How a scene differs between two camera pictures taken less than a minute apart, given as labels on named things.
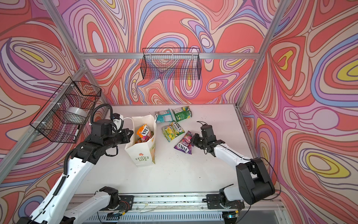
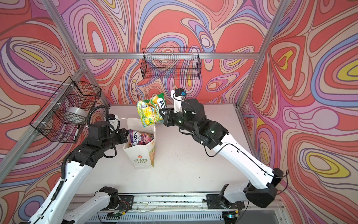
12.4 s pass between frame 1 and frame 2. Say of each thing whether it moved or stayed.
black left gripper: stayed
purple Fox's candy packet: moved
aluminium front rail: stayed
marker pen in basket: stayed
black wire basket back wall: stayed
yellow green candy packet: moved
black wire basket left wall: stayed
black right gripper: moved
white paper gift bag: stayed
